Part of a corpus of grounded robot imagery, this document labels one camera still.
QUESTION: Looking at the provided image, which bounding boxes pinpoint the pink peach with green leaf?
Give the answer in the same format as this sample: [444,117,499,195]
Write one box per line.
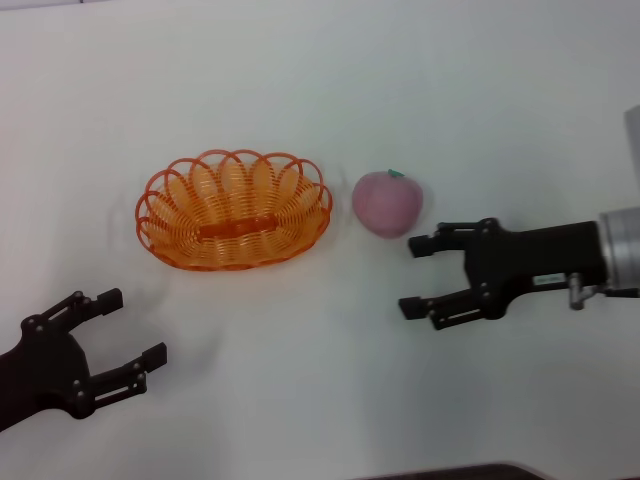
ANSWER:
[351,168,426,240]

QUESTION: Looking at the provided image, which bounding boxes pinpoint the silver right gripper cable connector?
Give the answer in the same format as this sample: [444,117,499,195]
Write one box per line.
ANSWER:
[568,273,601,311]

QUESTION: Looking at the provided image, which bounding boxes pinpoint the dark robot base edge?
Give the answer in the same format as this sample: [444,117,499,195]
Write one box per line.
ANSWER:
[359,462,544,480]

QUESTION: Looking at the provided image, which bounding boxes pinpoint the orange plastic wire basket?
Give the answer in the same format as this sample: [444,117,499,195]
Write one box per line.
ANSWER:
[133,147,335,272]

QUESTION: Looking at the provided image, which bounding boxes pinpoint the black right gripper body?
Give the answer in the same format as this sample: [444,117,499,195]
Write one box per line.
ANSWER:
[464,217,606,321]

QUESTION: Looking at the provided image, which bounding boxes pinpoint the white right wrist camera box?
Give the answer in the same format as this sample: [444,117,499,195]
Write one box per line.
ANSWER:
[623,104,640,171]

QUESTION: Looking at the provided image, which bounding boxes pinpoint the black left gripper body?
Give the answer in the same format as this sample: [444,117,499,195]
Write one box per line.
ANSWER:
[0,316,95,432]

